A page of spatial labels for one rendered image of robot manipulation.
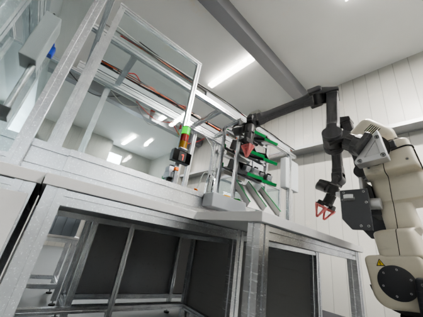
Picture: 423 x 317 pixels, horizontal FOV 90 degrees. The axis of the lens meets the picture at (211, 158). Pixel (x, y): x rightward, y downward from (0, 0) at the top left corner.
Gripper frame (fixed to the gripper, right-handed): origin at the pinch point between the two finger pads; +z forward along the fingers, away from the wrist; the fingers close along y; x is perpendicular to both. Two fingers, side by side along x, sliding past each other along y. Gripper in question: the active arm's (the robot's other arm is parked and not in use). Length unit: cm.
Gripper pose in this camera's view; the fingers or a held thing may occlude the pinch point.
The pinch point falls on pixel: (246, 156)
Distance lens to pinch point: 119.8
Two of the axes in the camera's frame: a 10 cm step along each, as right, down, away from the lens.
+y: -7.6, -3.5, -5.4
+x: 6.2, -1.8, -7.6
